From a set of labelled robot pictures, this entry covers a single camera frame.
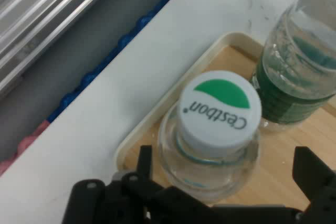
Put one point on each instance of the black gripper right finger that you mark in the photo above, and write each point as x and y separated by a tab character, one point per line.
320	190

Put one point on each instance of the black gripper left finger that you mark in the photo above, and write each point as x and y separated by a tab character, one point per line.
110	203

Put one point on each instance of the wooden tray with cream rim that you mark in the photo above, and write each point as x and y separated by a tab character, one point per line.
283	155

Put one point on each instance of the pink foam edge mat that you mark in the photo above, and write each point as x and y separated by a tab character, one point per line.
26	142

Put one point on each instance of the clear water bottle green label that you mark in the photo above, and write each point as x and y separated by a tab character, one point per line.
288	90
218	108

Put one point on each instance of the blue foam edge mat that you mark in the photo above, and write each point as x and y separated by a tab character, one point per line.
144	21

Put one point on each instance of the aluminium frame rail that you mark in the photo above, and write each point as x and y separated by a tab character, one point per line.
39	24

